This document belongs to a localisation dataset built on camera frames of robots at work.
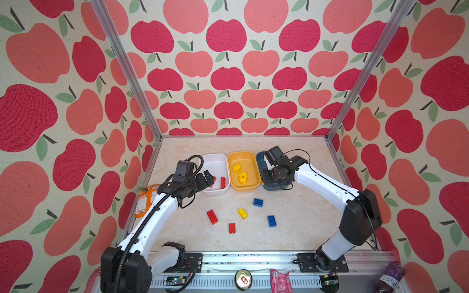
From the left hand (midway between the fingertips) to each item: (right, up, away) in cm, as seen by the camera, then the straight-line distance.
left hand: (210, 182), depth 82 cm
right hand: (+28, +2, +4) cm, 28 cm away
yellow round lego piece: (+16, 0, +16) cm, 23 cm away
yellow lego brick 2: (+13, +4, +20) cm, 24 cm away
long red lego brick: (+1, -17, +4) cm, 18 cm away
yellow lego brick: (+15, -16, +4) cm, 22 cm away
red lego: (+5, -3, +14) cm, 15 cm away
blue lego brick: (+23, -12, +9) cm, 27 cm away
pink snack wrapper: (+29, -37, -13) cm, 48 cm away
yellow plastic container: (+17, +3, +20) cm, 26 cm away
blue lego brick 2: (+29, -19, +2) cm, 34 cm away
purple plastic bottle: (+72, -33, -14) cm, 80 cm away
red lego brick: (0, -1, +20) cm, 20 cm away
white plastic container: (+1, +6, +25) cm, 26 cm away
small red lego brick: (+10, -21, +1) cm, 24 cm away
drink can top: (+14, -30, -20) cm, 39 cm away
